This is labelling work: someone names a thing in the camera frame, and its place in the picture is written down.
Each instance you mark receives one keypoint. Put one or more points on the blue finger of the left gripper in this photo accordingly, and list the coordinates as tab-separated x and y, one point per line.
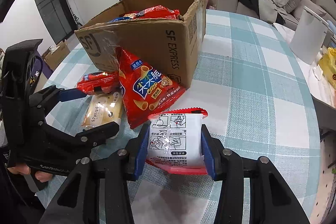
83	141
49	97

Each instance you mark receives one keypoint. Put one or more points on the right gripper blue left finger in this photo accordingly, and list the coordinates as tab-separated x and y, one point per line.
77	200

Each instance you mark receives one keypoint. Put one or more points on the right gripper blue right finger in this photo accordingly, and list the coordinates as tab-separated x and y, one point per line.
271	198

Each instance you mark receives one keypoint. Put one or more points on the white red instruction packet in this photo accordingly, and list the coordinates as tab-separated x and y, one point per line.
174	143

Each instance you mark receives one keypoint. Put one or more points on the blue oreo cookie pack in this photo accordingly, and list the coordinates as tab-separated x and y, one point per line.
120	19

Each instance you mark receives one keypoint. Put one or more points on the red barcode snack pack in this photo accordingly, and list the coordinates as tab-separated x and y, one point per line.
157	12

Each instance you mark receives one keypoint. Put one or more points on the left hand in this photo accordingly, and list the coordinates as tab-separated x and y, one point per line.
23	169

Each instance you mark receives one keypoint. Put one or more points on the cardboard box on floor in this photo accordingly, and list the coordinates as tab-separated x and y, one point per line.
56	54

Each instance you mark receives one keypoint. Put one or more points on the beige bread packet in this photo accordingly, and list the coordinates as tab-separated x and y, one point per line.
103	108

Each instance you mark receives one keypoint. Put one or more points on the small red cookie pack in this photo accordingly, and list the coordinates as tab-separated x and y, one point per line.
99	83

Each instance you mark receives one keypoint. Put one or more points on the red crisp cone snack bag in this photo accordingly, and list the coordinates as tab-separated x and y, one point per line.
145	90

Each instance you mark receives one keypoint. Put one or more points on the black glass door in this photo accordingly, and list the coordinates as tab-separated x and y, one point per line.
57	17

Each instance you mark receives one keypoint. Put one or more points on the teal plaid tablecloth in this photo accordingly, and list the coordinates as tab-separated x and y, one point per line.
258	104

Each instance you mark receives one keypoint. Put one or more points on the brown SF cardboard box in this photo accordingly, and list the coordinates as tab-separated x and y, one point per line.
170	45

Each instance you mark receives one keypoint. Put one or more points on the yellow plastic bag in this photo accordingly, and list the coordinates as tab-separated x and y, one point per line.
327	64

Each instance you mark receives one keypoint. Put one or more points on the white cylindrical bin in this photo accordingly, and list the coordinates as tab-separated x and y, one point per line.
309	36

